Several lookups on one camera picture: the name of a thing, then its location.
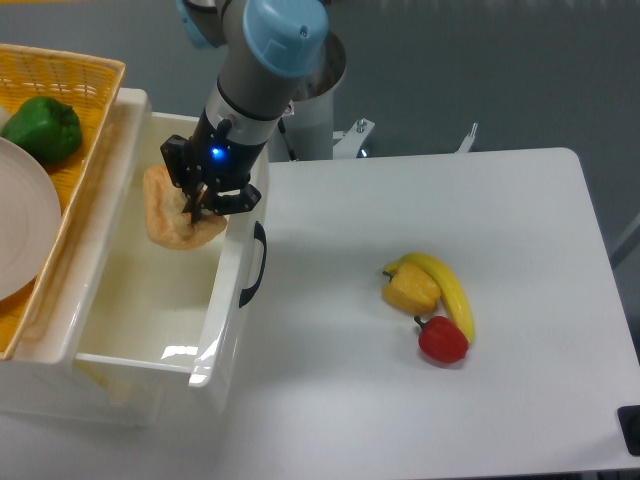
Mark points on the black drawer handle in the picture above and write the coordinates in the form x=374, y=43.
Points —
x=257, y=265

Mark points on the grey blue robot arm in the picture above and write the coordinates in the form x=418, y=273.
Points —
x=272, y=47

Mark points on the red bell pepper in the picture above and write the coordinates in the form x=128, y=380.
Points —
x=441, y=340

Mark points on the white upper drawer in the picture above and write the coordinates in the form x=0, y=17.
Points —
x=162, y=310

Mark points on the yellow woven basket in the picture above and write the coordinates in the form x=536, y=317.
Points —
x=62, y=100

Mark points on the triangle bread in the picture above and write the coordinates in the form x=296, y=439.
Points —
x=166, y=224

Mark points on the yellow bell pepper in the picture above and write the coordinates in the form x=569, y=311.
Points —
x=410, y=290

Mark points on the yellow banana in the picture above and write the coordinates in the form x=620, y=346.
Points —
x=452, y=293

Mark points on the beige plate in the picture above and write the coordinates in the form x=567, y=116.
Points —
x=30, y=218

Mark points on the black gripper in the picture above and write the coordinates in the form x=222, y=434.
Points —
x=213, y=167

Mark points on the white drawer cabinet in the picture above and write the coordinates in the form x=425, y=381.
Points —
x=44, y=376

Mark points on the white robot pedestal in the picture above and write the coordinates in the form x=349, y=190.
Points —
x=306, y=130

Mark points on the white table bracket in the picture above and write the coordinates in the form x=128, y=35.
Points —
x=352, y=143

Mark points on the black object at table edge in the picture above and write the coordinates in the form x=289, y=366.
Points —
x=629, y=420

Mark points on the green bell pepper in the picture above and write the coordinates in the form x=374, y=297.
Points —
x=47, y=129

